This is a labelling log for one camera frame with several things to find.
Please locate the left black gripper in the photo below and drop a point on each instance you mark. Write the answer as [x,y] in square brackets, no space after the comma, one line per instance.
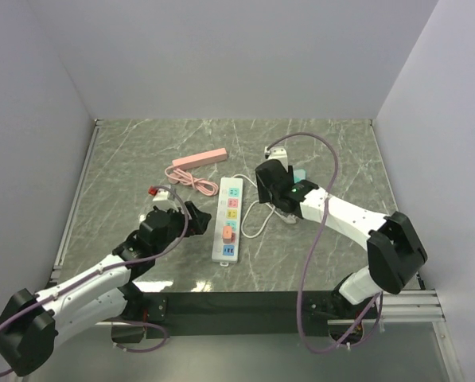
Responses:
[197,224]

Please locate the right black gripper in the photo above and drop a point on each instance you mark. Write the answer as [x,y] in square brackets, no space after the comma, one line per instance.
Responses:
[263,194]

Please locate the white multicolour power strip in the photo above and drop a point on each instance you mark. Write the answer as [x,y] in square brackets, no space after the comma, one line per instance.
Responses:
[229,211]

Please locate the pink charger plug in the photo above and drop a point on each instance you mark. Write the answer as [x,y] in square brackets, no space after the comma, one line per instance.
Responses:
[228,235]

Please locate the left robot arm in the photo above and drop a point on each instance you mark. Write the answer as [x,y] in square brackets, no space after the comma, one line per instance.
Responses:
[32,325]

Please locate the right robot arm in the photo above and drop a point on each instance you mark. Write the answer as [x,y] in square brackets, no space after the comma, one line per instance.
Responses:
[395,252]

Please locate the teal triangular socket adapter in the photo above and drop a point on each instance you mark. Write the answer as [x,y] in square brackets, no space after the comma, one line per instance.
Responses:
[299,175]

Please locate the pink power strip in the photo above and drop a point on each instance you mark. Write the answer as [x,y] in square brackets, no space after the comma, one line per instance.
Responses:
[202,159]

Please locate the black base bar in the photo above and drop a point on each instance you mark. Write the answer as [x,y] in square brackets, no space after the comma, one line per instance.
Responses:
[223,313]

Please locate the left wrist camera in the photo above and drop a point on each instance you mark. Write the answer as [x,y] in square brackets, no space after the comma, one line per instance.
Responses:
[162,194]

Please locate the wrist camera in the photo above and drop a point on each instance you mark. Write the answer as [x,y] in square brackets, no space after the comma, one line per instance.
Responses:
[162,194]
[277,153]

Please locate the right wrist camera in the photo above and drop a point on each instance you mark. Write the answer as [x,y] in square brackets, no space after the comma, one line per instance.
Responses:
[277,153]

